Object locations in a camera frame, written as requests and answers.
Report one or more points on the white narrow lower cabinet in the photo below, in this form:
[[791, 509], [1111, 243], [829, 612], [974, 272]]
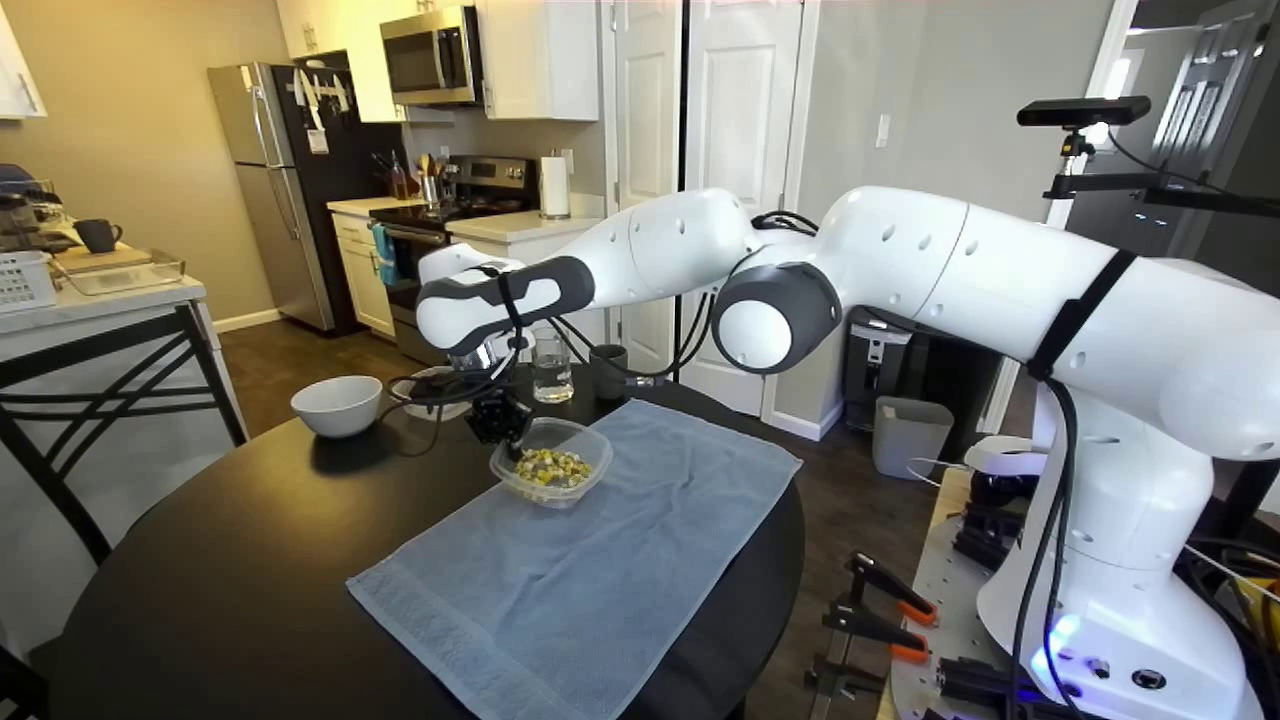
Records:
[[360, 272]]

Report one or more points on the white keypad device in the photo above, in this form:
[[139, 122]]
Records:
[[25, 283]]

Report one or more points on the robot mounting bench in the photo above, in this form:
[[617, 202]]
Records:
[[934, 602]]

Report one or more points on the white paper towel roll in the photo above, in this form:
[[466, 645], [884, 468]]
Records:
[[552, 185]]

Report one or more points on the round black table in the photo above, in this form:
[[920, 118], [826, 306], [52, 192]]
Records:
[[243, 574]]

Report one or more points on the black steel stove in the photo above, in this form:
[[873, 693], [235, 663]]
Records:
[[412, 214]]

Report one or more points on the stainless steel refrigerator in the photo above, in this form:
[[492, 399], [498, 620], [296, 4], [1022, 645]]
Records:
[[275, 202]]

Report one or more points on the clear plastic sweets bowl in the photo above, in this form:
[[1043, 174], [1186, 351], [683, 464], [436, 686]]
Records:
[[584, 468]]

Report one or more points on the black metal chair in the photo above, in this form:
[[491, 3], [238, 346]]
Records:
[[80, 403]]

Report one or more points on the black bin with grey lid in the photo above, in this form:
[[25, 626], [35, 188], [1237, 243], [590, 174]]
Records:
[[883, 361]]

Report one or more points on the black mug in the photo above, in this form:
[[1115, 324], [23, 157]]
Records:
[[98, 239]]

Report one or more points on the blue towel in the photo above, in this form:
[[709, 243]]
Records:
[[625, 574]]

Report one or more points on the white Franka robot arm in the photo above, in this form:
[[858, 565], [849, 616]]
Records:
[[934, 267]]

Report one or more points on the plain black trash bin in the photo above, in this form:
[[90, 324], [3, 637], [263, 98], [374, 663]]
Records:
[[965, 386]]

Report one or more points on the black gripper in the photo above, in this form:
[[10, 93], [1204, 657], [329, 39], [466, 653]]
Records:
[[498, 399]]

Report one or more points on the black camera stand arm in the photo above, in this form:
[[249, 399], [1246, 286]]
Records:
[[1161, 192]]

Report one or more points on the white ceramic bowl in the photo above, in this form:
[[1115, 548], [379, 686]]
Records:
[[339, 406]]

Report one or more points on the white upper kitchen cabinets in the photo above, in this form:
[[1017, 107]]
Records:
[[542, 53]]

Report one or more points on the white panel door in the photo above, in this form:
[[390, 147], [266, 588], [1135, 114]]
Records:
[[647, 107], [740, 93]]

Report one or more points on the steel microwave oven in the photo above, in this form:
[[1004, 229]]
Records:
[[427, 57]]

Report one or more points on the small grey waste bin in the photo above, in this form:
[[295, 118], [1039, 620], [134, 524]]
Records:
[[914, 437]]

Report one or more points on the black camera on stand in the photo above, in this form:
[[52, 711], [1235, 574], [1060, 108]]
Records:
[[1080, 114]]

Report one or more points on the empty clear plastic container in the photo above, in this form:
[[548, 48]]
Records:
[[407, 393]]

